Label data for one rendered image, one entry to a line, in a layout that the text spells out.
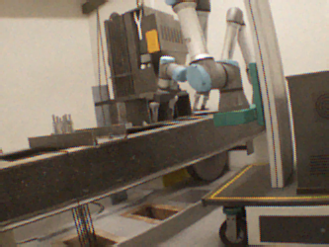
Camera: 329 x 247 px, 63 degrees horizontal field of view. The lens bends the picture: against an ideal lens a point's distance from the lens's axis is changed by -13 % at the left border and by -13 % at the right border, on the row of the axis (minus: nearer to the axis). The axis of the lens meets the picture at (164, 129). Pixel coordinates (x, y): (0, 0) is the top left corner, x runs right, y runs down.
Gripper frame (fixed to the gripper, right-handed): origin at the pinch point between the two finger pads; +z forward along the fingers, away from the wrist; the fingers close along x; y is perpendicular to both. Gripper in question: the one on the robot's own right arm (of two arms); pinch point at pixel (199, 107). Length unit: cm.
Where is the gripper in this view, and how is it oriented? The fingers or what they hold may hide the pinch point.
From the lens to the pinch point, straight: 199.9
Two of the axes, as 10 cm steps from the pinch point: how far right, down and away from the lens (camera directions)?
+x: 4.7, -0.1, 8.8
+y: 8.4, 3.0, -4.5
